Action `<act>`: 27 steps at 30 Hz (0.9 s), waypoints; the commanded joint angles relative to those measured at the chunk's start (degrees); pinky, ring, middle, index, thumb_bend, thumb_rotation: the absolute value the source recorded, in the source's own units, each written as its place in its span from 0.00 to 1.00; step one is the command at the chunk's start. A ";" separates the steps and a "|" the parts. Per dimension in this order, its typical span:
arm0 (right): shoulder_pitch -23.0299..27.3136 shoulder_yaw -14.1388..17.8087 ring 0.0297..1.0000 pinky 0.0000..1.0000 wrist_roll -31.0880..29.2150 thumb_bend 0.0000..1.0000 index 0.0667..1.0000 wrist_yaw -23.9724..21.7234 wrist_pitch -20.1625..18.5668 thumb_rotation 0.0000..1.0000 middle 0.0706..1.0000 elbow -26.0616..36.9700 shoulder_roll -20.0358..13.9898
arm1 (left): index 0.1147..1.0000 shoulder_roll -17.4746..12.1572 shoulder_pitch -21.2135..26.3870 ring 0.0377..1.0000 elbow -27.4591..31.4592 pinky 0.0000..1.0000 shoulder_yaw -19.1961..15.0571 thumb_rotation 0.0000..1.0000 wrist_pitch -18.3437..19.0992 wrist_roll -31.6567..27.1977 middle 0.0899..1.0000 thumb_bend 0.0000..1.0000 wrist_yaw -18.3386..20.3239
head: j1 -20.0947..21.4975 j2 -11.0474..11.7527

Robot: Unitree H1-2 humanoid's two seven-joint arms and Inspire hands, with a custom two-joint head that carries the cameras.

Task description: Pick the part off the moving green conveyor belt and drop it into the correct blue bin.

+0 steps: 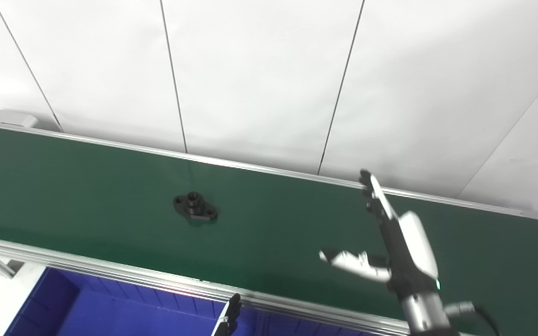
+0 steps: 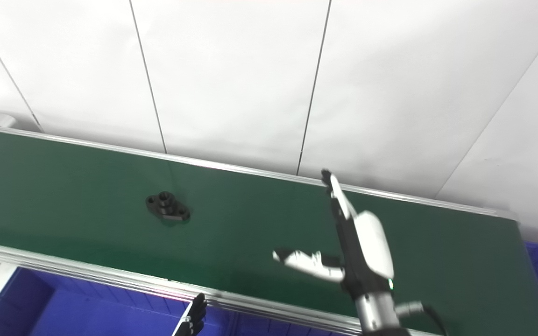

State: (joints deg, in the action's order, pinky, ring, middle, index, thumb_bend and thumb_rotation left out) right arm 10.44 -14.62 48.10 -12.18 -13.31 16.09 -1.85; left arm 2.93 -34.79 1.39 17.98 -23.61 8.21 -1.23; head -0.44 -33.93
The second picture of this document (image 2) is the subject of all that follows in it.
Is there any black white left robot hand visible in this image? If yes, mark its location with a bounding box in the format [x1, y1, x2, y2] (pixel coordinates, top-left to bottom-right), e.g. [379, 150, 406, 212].
[172, 293, 208, 336]

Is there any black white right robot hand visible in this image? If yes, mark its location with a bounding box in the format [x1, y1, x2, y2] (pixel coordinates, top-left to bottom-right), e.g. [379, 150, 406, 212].
[273, 169, 396, 299]

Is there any black flange part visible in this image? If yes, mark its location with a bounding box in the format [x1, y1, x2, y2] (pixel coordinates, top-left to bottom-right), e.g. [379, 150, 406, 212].
[145, 190, 191, 224]

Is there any blue bin with white part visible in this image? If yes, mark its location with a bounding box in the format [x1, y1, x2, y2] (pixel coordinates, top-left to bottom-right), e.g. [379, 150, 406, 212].
[0, 266, 241, 336]

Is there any green conveyor belt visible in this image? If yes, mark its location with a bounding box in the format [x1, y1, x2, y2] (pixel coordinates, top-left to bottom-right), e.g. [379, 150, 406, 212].
[0, 121, 519, 336]
[0, 127, 538, 336]

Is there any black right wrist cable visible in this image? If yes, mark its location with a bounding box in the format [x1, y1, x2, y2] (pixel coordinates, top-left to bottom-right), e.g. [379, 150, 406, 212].
[395, 301, 447, 336]

